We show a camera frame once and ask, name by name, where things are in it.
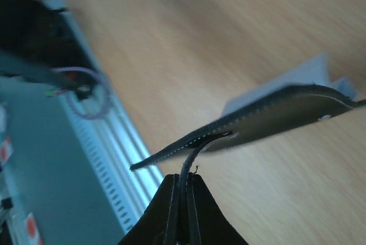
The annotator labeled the grey slotted cable duct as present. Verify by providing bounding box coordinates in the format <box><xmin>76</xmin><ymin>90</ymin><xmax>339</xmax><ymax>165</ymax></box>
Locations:
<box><xmin>59</xmin><ymin>97</ymin><xmax>136</xmax><ymax>233</ymax></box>

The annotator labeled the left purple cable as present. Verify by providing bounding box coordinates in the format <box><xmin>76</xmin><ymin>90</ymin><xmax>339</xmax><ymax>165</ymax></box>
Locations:
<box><xmin>54</xmin><ymin>66</ymin><xmax>112</xmax><ymax>120</ymax></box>

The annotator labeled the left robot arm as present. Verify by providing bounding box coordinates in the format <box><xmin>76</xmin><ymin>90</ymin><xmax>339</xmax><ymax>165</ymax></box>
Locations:
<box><xmin>1</xmin><ymin>0</ymin><xmax>96</xmax><ymax>86</ymax></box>

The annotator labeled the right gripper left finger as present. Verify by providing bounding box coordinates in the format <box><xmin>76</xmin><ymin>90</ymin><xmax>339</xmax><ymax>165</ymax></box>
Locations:
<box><xmin>119</xmin><ymin>174</ymin><xmax>179</xmax><ymax>245</ymax></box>

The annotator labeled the red circle card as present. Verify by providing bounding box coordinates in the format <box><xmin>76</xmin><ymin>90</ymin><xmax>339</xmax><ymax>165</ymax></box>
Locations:
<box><xmin>24</xmin><ymin>212</ymin><xmax>43</xmax><ymax>245</ymax></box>
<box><xmin>1</xmin><ymin>136</ymin><xmax>14</xmax><ymax>166</ymax></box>

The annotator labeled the front aluminium rail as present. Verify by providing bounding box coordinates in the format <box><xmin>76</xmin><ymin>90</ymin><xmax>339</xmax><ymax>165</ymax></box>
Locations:
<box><xmin>63</xmin><ymin>12</ymin><xmax>163</xmax><ymax>216</ymax></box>

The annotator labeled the black card holder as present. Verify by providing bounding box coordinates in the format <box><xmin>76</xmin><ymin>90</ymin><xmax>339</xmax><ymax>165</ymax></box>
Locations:
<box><xmin>130</xmin><ymin>51</ymin><xmax>361</xmax><ymax>180</ymax></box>

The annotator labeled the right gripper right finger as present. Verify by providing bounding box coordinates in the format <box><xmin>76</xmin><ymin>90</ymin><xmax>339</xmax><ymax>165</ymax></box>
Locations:
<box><xmin>186</xmin><ymin>173</ymin><xmax>248</xmax><ymax>245</ymax></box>

